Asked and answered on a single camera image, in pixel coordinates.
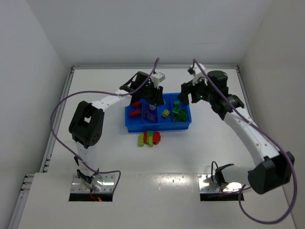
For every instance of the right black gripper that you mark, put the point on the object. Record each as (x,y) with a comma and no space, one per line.
(186,88)

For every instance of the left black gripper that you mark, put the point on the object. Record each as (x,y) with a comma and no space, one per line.
(153,91)

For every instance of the purple paw print lego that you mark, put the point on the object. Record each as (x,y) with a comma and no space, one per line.
(152,108)

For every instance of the lime yellow lego brick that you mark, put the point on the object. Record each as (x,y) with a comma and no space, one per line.
(166,113)

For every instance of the purple lego plate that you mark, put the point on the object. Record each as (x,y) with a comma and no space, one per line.
(146,112)
(152,118)

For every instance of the green square lego brick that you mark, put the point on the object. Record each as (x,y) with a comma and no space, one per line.
(176,109)

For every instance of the red lego brick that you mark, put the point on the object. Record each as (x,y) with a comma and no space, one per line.
(135,113)

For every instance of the striped red green lego stack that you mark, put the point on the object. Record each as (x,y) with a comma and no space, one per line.
(150,138)

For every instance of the red lego piece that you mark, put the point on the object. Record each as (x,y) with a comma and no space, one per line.
(137,105)

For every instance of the green lego cluster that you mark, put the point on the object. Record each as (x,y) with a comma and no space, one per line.
(176,119)

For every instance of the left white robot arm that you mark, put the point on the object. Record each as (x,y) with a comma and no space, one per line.
(87,122)

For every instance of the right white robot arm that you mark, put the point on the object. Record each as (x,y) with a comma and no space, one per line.
(271,168)

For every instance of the blue divided plastic bin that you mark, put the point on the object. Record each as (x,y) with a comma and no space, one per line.
(141,124)

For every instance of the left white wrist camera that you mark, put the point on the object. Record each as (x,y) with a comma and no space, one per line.
(157,78)

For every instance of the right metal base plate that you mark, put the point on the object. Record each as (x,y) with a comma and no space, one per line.
(212,192)

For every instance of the metal base plate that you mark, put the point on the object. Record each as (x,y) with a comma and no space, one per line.
(212,192)
(101,189)

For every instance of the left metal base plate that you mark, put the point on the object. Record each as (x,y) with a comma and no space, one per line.
(101,189)

